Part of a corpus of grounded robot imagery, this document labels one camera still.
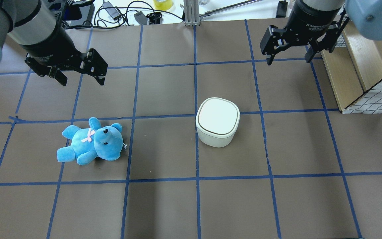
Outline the aluminium frame post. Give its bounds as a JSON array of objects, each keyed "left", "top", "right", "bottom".
[{"left": 183, "top": 0, "right": 201, "bottom": 26}]

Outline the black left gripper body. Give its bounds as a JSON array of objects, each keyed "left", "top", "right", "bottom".
[{"left": 24, "top": 30, "right": 83, "bottom": 75}]

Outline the long metal rod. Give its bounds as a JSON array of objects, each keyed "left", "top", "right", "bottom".
[{"left": 199, "top": 0, "right": 262, "bottom": 20}]

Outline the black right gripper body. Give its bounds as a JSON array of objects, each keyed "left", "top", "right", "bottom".
[{"left": 284, "top": 9, "right": 344, "bottom": 48}]

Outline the yellow tape roll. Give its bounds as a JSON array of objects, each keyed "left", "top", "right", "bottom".
[{"left": 153, "top": 0, "right": 174, "bottom": 11}]

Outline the white trash can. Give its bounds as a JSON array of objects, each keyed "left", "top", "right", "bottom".
[{"left": 195, "top": 97, "right": 240, "bottom": 148}]

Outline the blue teddy bear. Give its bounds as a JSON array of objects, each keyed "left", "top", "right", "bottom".
[{"left": 56, "top": 118, "right": 128, "bottom": 165}]

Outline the black power adapter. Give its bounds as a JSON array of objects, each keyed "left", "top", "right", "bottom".
[{"left": 102, "top": 1, "right": 122, "bottom": 20}]

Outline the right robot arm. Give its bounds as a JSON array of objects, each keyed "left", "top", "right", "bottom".
[{"left": 260, "top": 0, "right": 382, "bottom": 65}]

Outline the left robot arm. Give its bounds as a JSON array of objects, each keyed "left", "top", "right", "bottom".
[{"left": 0, "top": 0, "right": 108, "bottom": 86}]

